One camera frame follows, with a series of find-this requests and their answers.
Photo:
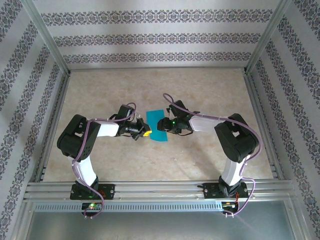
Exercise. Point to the teal cloth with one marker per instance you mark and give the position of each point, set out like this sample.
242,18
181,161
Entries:
160,137

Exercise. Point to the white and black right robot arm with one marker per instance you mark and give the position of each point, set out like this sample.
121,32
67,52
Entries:
231,167

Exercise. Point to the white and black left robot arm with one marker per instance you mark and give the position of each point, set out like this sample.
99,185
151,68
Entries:
83,170

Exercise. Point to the grey sheet metal panel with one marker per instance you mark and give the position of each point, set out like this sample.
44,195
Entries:
160,226

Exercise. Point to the controller board with green light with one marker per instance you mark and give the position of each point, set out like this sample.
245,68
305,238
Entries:
92,206

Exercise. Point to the thin aluminium wall rail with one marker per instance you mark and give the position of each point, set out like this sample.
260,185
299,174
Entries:
157,68

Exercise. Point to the long aluminium mounting rail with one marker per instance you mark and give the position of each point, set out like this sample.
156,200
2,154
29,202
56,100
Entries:
160,190

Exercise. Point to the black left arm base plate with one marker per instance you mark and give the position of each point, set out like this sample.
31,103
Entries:
108,191

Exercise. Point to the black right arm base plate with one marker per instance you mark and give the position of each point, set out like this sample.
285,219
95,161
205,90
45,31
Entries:
211,191

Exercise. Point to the aluminium side rail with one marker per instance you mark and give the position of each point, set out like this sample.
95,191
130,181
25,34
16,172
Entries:
263,125
53,125

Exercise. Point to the aluminium frame post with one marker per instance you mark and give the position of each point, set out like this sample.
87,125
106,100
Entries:
268,37
47,37

